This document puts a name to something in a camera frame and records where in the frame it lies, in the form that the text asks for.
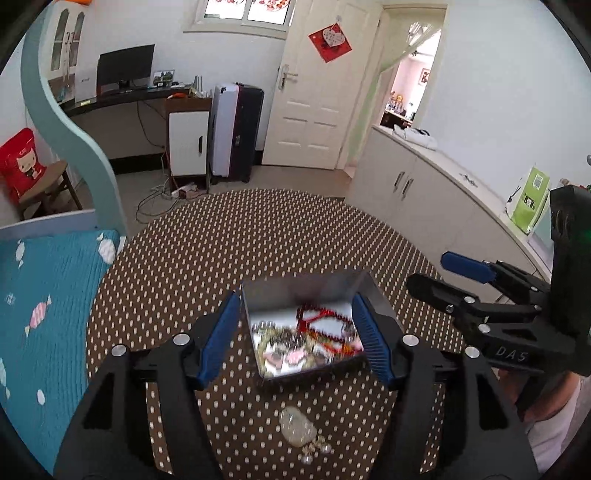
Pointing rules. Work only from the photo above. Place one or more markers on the dark purple suitcase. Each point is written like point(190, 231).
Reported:
point(251, 129)

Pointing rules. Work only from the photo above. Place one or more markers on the red figures window decal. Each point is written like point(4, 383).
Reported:
point(277, 3)

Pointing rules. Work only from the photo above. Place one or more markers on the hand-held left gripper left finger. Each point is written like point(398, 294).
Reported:
point(217, 341)

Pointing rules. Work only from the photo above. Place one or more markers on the pale jade pendant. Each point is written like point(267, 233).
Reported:
point(298, 424)

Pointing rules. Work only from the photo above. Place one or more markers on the small picture frame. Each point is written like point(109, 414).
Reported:
point(164, 77)

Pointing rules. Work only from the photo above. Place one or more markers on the teal candy-print blanket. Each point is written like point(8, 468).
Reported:
point(55, 277)

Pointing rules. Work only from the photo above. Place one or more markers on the dark desk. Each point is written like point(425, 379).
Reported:
point(115, 98)

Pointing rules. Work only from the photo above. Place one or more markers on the cream sideboard cabinet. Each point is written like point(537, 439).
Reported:
point(429, 194)

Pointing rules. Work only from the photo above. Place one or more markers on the light teal bunk bed frame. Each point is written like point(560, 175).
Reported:
point(60, 115)

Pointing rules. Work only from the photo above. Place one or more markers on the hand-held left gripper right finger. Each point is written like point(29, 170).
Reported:
point(374, 341)

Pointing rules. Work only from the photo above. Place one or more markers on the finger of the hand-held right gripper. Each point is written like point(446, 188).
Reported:
point(466, 266)
point(434, 288)

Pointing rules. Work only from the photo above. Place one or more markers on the red cartoon pillow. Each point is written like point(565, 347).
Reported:
point(18, 166)

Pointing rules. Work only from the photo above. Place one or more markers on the wooden chair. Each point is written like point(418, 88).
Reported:
point(55, 173)

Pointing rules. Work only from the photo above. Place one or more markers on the light teal paper bag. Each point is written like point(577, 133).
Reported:
point(542, 244)

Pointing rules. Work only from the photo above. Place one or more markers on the window with cream frame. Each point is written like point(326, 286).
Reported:
point(240, 27)

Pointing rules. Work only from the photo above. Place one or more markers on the person's right forearm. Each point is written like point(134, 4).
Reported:
point(554, 424)

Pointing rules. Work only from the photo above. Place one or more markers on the white glass-door cabinet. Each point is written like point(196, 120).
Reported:
point(76, 11)

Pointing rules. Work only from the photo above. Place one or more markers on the silver metal tin box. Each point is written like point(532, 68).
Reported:
point(300, 288)

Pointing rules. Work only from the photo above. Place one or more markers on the orange box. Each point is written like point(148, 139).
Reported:
point(78, 2)

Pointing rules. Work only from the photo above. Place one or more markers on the white panel door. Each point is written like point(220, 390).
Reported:
point(314, 115)

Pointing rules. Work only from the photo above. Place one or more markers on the pink and white charm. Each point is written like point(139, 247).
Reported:
point(276, 362)

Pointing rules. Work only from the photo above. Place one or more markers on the black computer monitor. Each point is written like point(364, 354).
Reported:
point(124, 64)

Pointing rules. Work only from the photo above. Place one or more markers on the white box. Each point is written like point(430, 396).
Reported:
point(85, 85)

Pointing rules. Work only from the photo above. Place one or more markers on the bunch of keys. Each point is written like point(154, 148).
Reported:
point(468, 179)

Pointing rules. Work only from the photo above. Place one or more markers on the wooden cabinet with white door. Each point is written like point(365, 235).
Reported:
point(187, 138)

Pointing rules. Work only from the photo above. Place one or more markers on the brown polka-dot tablecloth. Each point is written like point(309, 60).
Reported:
point(207, 240)

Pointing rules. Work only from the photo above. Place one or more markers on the white suitcase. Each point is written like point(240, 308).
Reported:
point(224, 129)

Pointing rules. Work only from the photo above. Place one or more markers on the white power strip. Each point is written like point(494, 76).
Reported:
point(183, 190)

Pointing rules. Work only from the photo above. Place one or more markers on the white striped cloth bag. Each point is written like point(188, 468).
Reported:
point(415, 136)

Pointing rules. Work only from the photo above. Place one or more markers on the green paper bag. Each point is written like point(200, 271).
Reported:
point(531, 203)

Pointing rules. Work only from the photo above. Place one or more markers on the red diamond door decoration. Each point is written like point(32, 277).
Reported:
point(323, 50)

